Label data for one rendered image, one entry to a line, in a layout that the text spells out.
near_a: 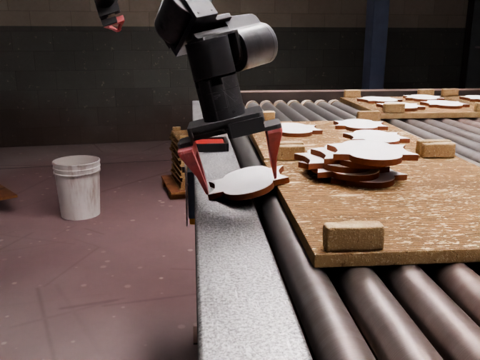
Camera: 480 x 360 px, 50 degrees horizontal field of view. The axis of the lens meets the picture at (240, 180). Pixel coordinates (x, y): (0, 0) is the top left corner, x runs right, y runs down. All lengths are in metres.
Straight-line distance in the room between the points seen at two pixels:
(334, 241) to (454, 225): 0.17
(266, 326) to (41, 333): 1.91
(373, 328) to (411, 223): 0.20
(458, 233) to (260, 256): 0.22
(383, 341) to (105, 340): 1.81
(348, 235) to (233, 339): 0.17
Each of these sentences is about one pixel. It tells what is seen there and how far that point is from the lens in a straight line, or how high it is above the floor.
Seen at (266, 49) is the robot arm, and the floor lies 1.12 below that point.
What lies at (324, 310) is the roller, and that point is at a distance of 0.46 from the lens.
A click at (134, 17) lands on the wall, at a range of 5.90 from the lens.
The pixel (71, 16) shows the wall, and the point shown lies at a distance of 5.92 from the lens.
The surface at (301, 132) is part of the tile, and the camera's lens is 1.12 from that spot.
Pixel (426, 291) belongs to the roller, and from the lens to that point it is 0.51.
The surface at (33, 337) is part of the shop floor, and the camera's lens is 2.29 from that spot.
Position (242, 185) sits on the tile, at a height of 0.93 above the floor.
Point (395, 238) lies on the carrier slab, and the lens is 0.58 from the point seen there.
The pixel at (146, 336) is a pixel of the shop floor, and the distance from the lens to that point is 2.18.
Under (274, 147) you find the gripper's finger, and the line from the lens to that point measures 0.69.
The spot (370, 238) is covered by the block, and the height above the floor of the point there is 0.95.
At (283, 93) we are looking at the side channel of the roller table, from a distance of 1.92.
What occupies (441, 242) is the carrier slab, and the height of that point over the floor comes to 0.94.
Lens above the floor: 1.14
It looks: 15 degrees down
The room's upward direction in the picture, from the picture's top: straight up
